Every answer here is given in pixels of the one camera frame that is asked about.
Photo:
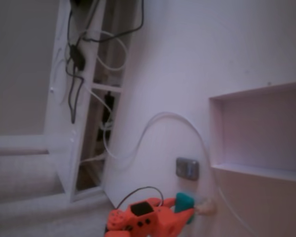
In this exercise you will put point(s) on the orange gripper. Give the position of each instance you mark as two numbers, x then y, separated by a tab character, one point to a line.
179	213

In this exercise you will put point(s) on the teal green cube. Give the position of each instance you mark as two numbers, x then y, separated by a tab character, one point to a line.
183	202

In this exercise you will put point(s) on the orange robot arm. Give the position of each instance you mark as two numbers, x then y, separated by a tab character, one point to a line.
116	218

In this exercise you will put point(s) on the white cardboard box bin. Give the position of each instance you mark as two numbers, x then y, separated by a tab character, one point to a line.
261	128

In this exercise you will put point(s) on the small beige bear figurine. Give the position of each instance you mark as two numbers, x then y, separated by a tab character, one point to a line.
207	208

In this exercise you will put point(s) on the grey metal block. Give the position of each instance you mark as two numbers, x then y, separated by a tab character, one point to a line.
187	169

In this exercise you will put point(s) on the black plug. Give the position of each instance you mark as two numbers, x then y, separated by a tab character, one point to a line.
109	100

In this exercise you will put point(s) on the black power adapter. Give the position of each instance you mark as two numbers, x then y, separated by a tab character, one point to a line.
77	58

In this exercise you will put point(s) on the white metal frame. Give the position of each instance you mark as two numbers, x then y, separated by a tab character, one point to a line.
59	103

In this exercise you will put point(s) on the white horizontal rail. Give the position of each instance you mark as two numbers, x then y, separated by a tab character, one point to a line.
14	144

